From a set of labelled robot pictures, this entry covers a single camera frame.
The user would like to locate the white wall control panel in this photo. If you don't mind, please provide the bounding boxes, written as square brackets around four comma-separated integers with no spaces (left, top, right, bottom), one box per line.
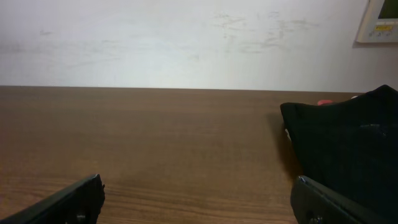
[356,0,397,44]

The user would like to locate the black shorts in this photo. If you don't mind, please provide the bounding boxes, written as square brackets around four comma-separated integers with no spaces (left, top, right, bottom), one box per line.
[280,85,397,223]

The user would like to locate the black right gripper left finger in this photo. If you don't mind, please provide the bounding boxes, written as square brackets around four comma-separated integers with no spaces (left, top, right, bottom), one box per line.
[1,174,105,224]

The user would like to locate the red garment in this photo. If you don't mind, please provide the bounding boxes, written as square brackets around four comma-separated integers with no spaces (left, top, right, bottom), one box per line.
[317,100,333,106]

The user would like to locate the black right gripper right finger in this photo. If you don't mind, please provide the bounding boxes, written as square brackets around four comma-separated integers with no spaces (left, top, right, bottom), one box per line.
[290,175,392,224]

